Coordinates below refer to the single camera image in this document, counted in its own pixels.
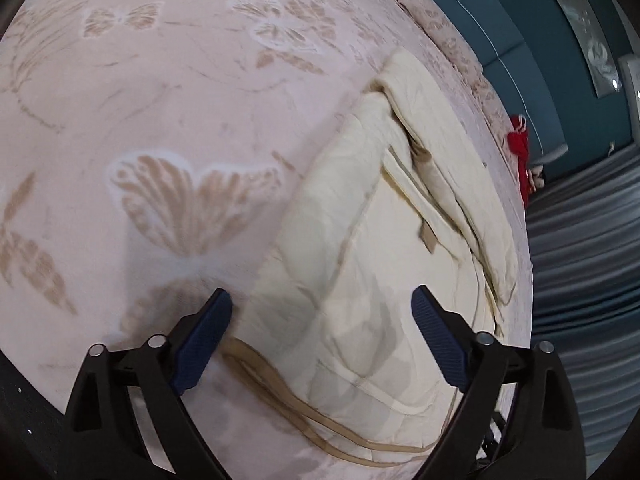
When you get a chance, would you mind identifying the cream quilted comforter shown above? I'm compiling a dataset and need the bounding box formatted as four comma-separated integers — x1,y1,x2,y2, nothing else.
222,49,518,467

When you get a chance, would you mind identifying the grey blue curtain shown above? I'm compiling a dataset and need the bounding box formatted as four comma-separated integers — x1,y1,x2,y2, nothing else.
526,144,640,472

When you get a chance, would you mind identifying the red plush toy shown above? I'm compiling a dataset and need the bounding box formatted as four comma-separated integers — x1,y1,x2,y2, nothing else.
506,114,546,208

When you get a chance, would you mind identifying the pink butterfly bedspread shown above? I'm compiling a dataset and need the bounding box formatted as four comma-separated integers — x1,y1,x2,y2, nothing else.
0,0,535,480

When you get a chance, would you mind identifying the pink butterfly pillow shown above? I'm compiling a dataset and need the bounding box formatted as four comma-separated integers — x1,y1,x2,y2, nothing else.
398,0,518,180

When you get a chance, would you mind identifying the blue upholstered headboard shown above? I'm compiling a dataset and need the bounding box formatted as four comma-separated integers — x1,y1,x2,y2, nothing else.
434,0,634,178

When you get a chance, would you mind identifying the floral glass wall picture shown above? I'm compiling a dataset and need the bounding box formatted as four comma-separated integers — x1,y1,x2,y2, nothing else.
555,0,622,98

